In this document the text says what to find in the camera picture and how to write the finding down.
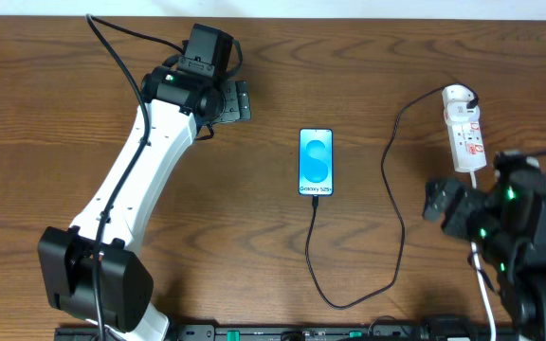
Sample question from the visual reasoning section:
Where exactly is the blue-screen Samsung smartphone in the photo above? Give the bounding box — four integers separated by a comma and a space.
298, 128, 334, 196

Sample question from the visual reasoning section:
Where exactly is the black USB charging cable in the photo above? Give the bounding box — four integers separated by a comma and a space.
303, 81, 481, 311

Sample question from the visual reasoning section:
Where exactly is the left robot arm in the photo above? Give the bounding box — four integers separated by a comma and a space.
37, 24, 251, 340

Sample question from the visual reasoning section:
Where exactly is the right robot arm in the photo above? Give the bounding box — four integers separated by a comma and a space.
423, 151, 546, 340

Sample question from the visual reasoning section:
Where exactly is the white USB charger plug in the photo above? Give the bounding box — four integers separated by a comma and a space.
442, 83, 478, 108

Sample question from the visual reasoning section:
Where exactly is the white power strip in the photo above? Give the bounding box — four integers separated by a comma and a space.
444, 102, 486, 173

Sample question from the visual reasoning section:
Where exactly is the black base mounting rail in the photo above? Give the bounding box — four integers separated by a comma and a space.
52, 321, 524, 341

